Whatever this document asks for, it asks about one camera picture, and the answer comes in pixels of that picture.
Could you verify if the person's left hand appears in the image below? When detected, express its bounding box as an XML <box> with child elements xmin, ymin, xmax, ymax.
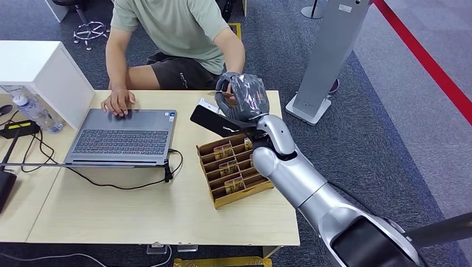
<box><xmin>225</xmin><ymin>83</ymin><xmax>239</xmax><ymax>108</ymax></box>

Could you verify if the person's right hand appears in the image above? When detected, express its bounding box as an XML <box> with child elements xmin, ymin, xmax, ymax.
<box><xmin>100</xmin><ymin>87</ymin><xmax>136</xmax><ymax>118</ymax></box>

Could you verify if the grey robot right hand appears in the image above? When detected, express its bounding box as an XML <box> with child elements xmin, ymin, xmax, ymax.
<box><xmin>215</xmin><ymin>72</ymin><xmax>271</xmax><ymax>123</ymax></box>

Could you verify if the black flat card reader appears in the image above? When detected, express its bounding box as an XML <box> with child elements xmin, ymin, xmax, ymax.
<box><xmin>190</xmin><ymin>105</ymin><xmax>259</xmax><ymax>139</ymax></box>

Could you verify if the person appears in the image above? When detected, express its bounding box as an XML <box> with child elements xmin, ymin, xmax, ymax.
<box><xmin>100</xmin><ymin>0</ymin><xmax>247</xmax><ymax>118</ymax></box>

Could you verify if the cardboard card holder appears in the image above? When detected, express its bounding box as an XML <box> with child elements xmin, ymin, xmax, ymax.
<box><xmin>196</xmin><ymin>133</ymin><xmax>275</xmax><ymax>210</ymax></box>

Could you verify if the grey laptop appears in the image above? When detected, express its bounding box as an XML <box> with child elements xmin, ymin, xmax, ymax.
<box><xmin>63</xmin><ymin>107</ymin><xmax>178</xmax><ymax>169</ymax></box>

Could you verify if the yellow floor tape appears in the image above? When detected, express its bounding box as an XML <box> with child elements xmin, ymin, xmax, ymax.
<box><xmin>228</xmin><ymin>22</ymin><xmax>243</xmax><ymax>41</ymax></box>
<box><xmin>173</xmin><ymin>256</ymin><xmax>273</xmax><ymax>267</ymax></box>

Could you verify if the office chair chrome base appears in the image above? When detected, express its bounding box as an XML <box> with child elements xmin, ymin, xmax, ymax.
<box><xmin>51</xmin><ymin>0</ymin><xmax>110</xmax><ymax>51</ymax></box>

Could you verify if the clear plastic water bottle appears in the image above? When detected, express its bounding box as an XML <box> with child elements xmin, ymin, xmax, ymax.
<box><xmin>13</xmin><ymin>93</ymin><xmax>65</xmax><ymax>134</ymax></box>

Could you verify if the white box cabinet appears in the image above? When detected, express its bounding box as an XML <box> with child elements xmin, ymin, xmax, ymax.
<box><xmin>0</xmin><ymin>40</ymin><xmax>96</xmax><ymax>131</ymax></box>

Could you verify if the black bag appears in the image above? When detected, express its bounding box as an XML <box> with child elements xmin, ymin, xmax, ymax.
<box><xmin>215</xmin><ymin>0</ymin><xmax>239</xmax><ymax>22</ymax></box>

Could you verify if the grey kiosk stand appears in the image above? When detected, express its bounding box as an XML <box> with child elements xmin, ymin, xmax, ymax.
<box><xmin>286</xmin><ymin>0</ymin><xmax>372</xmax><ymax>126</ymax></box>

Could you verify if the black adapter with yellow label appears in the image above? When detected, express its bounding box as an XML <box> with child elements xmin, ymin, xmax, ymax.
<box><xmin>0</xmin><ymin>120</ymin><xmax>41</xmax><ymax>140</ymax></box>

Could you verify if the grey round stanchion base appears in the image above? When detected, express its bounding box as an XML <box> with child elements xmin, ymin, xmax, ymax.
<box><xmin>301</xmin><ymin>0</ymin><xmax>327</xmax><ymax>19</ymax></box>

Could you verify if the white furniture panel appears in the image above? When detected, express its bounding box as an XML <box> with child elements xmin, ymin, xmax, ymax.
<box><xmin>44</xmin><ymin>0</ymin><xmax>71</xmax><ymax>23</ymax></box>

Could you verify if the black router with antenna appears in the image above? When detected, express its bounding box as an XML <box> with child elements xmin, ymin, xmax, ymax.
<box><xmin>0</xmin><ymin>128</ymin><xmax>21</xmax><ymax>215</ymax></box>

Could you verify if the red floor tape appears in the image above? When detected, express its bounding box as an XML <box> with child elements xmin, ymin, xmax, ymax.
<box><xmin>373</xmin><ymin>0</ymin><xmax>472</xmax><ymax>127</ymax></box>

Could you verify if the dark grey bar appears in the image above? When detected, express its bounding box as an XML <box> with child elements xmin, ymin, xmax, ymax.
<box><xmin>402</xmin><ymin>211</ymin><xmax>472</xmax><ymax>248</ymax></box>

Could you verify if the thin black cable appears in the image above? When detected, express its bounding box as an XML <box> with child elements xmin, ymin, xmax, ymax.
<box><xmin>20</xmin><ymin>128</ymin><xmax>56</xmax><ymax>174</ymax></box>

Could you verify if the black laptop power cable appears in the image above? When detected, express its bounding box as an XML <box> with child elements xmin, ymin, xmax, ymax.
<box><xmin>64</xmin><ymin>148</ymin><xmax>184</xmax><ymax>191</ymax></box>

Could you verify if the white cable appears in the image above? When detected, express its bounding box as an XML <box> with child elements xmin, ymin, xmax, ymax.
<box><xmin>0</xmin><ymin>244</ymin><xmax>173</xmax><ymax>267</ymax></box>

